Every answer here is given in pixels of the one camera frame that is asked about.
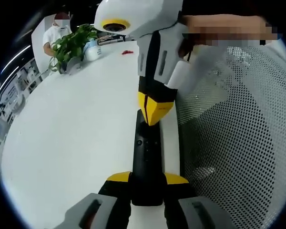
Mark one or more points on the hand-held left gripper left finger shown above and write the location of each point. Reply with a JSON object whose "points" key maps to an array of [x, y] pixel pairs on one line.
{"points": [[105, 207]]}

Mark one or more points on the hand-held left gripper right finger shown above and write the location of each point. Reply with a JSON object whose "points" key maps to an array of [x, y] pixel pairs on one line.
{"points": [[193, 210]]}

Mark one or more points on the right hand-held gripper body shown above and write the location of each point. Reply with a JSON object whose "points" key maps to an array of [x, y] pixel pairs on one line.
{"points": [[143, 14]]}

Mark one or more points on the black remote control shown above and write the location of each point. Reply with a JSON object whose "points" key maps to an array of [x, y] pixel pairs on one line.
{"points": [[146, 162]]}

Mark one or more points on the small red plastic object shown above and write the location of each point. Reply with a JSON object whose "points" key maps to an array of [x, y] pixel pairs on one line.
{"points": [[127, 52]]}

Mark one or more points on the grey plant pot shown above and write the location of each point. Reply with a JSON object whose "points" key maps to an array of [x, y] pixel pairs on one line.
{"points": [[72, 64]]}

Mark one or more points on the green potted plant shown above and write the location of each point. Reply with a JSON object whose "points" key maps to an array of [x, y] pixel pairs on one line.
{"points": [[71, 45]]}

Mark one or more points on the white perforated mesh basket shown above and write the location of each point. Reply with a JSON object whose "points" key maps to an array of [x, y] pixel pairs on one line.
{"points": [[240, 143]]}

